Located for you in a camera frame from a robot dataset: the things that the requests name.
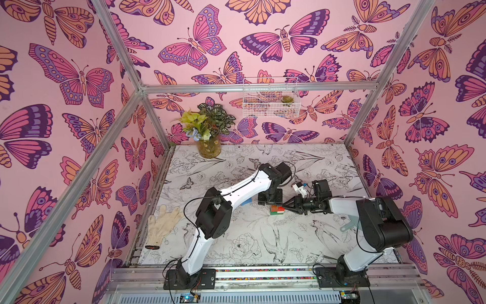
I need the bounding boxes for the aluminium frame left diagonal beam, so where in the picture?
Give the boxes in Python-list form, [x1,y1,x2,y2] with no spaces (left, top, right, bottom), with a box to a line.
[1,91,143,303]

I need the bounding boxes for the aluminium frame top crossbar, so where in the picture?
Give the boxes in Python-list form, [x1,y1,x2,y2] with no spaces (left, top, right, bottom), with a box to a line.
[142,82,378,94]

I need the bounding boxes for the white wire basket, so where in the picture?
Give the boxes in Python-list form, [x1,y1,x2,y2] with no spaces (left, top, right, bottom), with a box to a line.
[240,77,301,119]

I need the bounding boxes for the aluminium frame post back left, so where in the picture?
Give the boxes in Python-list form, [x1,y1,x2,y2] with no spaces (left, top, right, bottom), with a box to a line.
[92,1,170,149]

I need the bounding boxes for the blue lego brick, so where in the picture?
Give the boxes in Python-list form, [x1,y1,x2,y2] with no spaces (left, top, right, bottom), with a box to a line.
[241,198,253,206]

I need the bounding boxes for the aluminium frame post back right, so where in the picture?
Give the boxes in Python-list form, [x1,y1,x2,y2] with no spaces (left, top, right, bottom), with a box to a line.
[344,0,435,148]

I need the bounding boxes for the cream work glove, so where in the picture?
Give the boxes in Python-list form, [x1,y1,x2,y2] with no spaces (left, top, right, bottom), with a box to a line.
[144,205,184,250]

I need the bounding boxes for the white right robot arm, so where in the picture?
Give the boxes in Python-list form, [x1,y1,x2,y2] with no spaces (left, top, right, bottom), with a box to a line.
[282,180,414,287]

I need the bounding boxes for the potted plant in glass vase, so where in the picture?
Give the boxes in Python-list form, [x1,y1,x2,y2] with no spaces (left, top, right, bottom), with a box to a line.
[179,98,236,159]

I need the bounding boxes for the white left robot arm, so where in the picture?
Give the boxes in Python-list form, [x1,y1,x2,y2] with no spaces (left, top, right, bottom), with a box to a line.
[163,162,292,291]

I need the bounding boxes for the red lego brick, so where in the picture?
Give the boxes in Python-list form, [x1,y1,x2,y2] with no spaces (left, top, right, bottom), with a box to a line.
[270,206,285,212]

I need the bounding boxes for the aluminium frame post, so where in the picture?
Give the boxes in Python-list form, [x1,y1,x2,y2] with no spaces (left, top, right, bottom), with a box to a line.
[92,1,170,149]
[344,0,435,148]

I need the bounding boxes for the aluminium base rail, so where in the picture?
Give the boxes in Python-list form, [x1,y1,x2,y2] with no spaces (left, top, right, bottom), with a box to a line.
[102,263,433,303]

